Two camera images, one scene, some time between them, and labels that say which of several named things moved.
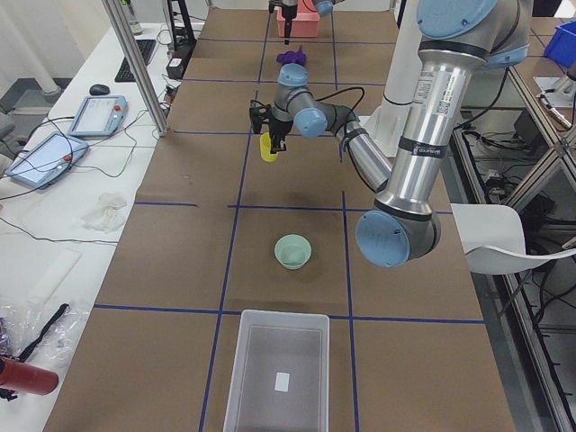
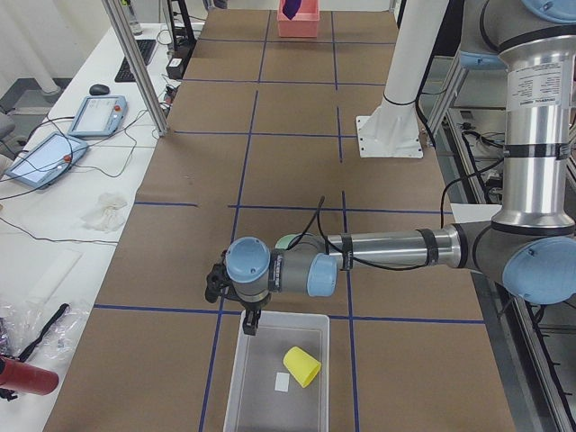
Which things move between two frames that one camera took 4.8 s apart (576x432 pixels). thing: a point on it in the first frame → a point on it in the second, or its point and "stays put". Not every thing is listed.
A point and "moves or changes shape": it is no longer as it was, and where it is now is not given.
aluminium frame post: x=135 y=59 stays put
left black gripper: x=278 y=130 → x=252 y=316
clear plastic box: x=279 y=379 stays put
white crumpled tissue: x=109 y=214 stays put
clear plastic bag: x=22 y=322 stays put
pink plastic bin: x=305 y=23 stays put
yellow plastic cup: x=265 y=142 → x=301 y=367
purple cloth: x=290 y=57 moves or changes shape
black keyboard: x=125 y=72 stays put
